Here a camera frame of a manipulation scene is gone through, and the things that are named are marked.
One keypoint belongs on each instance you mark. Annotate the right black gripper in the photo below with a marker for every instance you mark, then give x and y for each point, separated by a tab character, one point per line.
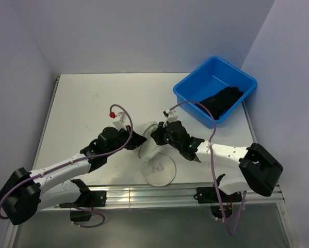
158	136

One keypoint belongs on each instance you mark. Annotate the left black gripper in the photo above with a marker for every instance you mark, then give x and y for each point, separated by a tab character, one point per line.
135	141

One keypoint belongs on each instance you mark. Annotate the pale mint bra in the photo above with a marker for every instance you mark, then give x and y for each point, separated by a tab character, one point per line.
149	150

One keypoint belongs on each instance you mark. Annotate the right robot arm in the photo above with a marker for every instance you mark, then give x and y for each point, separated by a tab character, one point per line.
244	168

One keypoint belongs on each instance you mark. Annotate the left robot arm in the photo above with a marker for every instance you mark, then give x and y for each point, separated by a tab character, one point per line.
27	192

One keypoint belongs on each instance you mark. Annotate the black garment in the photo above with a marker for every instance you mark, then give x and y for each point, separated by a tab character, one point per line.
222	101

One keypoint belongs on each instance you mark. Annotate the blue plastic bin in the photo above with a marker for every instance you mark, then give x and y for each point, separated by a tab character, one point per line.
207	80

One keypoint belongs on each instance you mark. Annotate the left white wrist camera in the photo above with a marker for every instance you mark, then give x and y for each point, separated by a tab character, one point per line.
118	120

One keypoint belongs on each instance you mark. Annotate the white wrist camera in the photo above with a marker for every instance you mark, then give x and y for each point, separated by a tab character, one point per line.
171	116
118	120

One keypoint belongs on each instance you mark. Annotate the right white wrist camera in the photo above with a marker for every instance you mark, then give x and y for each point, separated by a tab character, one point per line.
171	116

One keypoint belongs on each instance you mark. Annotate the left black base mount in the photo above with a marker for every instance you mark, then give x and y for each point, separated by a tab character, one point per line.
83	209

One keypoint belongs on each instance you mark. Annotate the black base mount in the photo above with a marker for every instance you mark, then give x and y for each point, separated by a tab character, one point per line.
208	195
83	209

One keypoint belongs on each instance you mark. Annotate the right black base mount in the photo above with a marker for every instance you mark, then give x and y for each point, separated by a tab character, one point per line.
208	195

